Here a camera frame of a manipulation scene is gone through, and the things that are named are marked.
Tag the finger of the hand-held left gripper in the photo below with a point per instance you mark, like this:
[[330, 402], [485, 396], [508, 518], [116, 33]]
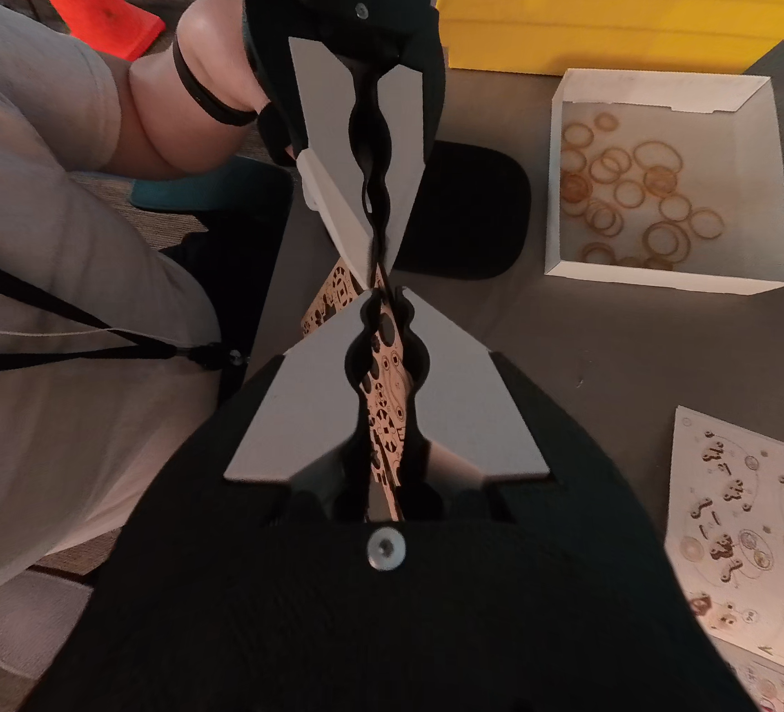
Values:
[[324, 112], [407, 130]]

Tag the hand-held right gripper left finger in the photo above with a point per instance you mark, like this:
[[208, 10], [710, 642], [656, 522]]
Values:
[[300, 412]]

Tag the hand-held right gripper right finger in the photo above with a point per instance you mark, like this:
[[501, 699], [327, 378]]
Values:
[[471, 412]]

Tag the laser-cut wooden parts sheet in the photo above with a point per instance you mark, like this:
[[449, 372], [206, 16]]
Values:
[[386, 393]]

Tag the person's left forearm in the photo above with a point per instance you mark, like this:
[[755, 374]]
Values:
[[171, 136]]

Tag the person's left hand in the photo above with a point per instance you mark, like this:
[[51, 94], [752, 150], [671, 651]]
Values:
[[214, 44]]

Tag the black pad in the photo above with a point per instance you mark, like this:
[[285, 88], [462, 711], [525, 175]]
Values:
[[471, 210]]

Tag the teal chair seat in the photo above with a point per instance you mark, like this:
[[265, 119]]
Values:
[[202, 191]]

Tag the white cardboard tray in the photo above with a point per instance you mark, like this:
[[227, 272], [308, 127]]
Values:
[[612, 90]]

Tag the yellow plastic bin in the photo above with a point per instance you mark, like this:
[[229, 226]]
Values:
[[582, 14]]

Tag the wooden rings in box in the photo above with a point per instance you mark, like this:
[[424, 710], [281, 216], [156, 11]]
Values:
[[637, 191]]

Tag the open instruction booklet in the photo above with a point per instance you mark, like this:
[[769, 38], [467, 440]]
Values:
[[704, 479]]

